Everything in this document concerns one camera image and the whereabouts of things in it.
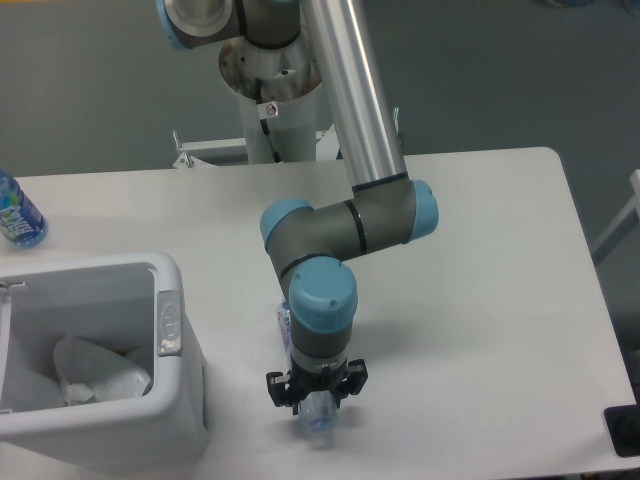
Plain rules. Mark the white metal base frame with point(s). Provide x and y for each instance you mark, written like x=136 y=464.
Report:
x=225 y=147

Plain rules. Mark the black clamp at table edge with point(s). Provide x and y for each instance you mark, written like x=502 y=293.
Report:
x=623 y=426

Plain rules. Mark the white trash can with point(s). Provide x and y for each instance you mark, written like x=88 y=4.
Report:
x=131 y=304

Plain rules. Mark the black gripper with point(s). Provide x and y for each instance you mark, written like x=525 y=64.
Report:
x=287 y=389

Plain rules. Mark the clear plastic water bottle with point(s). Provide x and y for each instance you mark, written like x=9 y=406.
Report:
x=318 y=413

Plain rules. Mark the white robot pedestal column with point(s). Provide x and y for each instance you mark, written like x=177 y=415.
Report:
x=276 y=91

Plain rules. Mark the blue labelled drink bottle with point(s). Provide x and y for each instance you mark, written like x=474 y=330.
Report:
x=22 y=223

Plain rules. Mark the white frame at right edge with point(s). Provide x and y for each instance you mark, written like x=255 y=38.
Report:
x=621 y=225

